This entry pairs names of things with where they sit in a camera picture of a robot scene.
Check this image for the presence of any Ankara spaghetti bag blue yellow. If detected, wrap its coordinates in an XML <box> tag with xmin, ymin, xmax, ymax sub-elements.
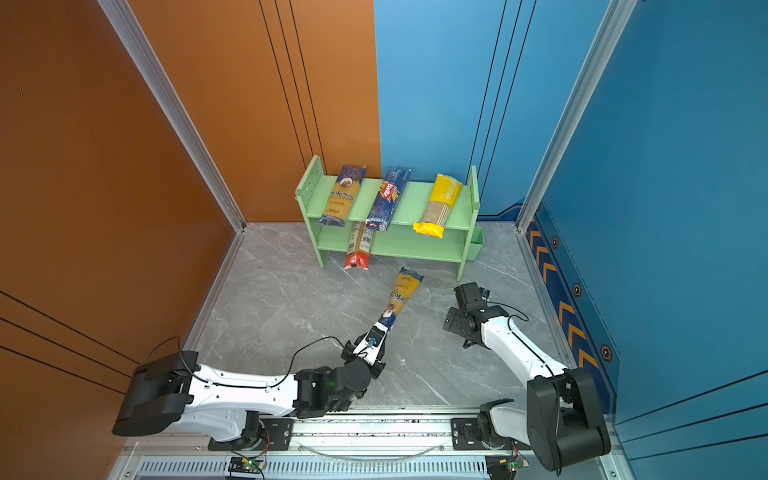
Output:
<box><xmin>319</xmin><ymin>165</ymin><xmax>367</xmax><ymax>227</ymax></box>

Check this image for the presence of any red spaghetti bag white label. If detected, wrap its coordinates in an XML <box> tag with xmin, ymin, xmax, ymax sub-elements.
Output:
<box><xmin>344</xmin><ymin>222</ymin><xmax>374</xmax><ymax>270</ymax></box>

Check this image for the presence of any blue Barilla spaghetti box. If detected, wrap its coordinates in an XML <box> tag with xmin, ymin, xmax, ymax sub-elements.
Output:
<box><xmin>365</xmin><ymin>167</ymin><xmax>412</xmax><ymax>231</ymax></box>

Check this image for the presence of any green two-tier wooden shelf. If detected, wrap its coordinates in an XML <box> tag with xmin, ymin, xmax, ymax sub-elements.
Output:
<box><xmin>293</xmin><ymin>154</ymin><xmax>485</xmax><ymax>282</ymax></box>

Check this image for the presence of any aluminium front rail frame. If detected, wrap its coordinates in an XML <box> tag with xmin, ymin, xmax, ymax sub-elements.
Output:
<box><xmin>107</xmin><ymin>407</ymin><xmax>637</xmax><ymax>480</ymax></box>

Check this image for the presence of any left green circuit board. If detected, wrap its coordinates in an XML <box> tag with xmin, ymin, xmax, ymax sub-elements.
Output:
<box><xmin>227</xmin><ymin>456</ymin><xmax>266</xmax><ymax>479</ymax></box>

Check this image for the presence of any right circuit board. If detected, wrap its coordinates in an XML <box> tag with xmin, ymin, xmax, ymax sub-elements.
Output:
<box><xmin>485</xmin><ymin>456</ymin><xmax>530</xmax><ymax>480</ymax></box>

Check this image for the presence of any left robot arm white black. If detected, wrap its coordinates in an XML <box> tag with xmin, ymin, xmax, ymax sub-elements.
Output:
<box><xmin>112</xmin><ymin>349</ymin><xmax>385</xmax><ymax>443</ymax></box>

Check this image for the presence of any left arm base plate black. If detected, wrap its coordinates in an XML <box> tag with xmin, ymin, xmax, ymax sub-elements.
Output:
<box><xmin>208</xmin><ymin>417</ymin><xmax>294</xmax><ymax>454</ymax></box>

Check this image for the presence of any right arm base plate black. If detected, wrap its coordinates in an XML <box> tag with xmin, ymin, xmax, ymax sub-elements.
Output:
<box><xmin>450</xmin><ymin>416</ymin><xmax>531</xmax><ymax>451</ymax></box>

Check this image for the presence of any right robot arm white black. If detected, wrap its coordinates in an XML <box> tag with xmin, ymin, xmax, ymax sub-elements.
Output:
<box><xmin>443</xmin><ymin>282</ymin><xmax>612</xmax><ymax>473</ymax></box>

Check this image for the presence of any white cable on rail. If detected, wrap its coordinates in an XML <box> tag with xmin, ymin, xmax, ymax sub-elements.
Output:
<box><xmin>296</xmin><ymin>442</ymin><xmax>448</xmax><ymax>463</ymax></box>

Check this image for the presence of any yellow Pastatime spaghetti bag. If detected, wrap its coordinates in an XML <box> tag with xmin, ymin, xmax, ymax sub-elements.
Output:
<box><xmin>413</xmin><ymin>174</ymin><xmax>463</xmax><ymax>239</ymax></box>

